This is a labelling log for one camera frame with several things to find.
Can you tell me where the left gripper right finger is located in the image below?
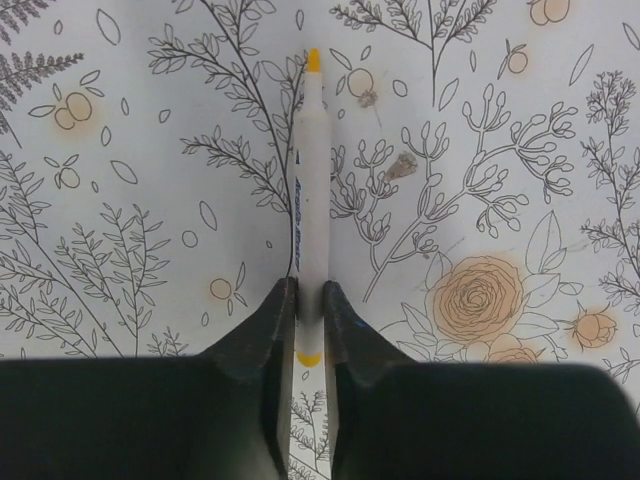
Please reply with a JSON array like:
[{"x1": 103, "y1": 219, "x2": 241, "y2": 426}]
[{"x1": 324, "y1": 281, "x2": 639, "y2": 479}]

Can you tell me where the floral tablecloth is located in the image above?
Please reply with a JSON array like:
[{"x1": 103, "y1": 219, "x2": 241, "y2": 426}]
[{"x1": 1, "y1": 1, "x2": 639, "y2": 479}]

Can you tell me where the thin yellow pen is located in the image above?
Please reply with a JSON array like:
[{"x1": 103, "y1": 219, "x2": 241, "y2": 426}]
[{"x1": 293, "y1": 48, "x2": 331, "y2": 368}]

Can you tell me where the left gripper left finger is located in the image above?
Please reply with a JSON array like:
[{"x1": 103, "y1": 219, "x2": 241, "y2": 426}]
[{"x1": 1, "y1": 278, "x2": 296, "y2": 479}]

